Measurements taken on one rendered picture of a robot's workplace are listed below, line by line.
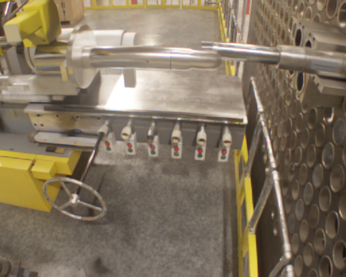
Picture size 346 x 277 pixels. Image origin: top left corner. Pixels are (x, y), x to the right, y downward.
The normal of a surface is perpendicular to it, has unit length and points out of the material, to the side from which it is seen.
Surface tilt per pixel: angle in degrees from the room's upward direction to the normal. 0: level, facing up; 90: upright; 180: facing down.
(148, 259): 0
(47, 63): 90
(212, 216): 0
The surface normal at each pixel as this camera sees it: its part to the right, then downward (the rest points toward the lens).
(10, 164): 0.00, -0.76
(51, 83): -0.11, 0.65
